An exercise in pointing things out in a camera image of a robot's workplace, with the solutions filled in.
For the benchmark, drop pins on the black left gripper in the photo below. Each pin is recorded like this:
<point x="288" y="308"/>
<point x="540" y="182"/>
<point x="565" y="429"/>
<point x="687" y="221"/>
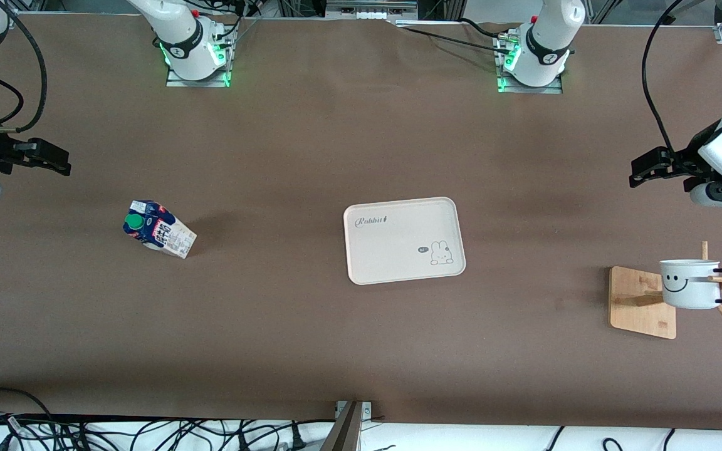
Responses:
<point x="690" y="154"/>

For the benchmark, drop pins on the paper label packet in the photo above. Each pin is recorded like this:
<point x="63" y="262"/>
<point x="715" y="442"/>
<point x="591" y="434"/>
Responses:
<point x="160" y="232"/>

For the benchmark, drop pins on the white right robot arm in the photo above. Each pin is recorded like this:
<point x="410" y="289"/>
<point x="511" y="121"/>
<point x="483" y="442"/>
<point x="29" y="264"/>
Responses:
<point x="179" y="37"/>

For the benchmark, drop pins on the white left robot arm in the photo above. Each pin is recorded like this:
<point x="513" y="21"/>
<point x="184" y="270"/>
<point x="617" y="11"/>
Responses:
<point x="543" y="44"/>

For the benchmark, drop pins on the wooden cup rack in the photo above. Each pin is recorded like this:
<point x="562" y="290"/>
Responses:
<point x="640" y="319"/>

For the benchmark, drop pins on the cream rabbit print tray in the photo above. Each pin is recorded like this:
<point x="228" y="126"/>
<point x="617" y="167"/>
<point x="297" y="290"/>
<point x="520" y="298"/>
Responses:
<point x="398" y="244"/>

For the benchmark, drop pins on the grey power strip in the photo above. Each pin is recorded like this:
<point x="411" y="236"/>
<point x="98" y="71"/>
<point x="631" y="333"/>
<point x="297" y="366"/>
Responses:
<point x="367" y="9"/>

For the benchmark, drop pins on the grey camera mount pole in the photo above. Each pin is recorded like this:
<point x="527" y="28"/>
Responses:
<point x="345" y="432"/>

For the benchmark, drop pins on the metal pole bracket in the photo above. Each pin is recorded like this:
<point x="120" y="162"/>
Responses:
<point x="367" y="410"/>

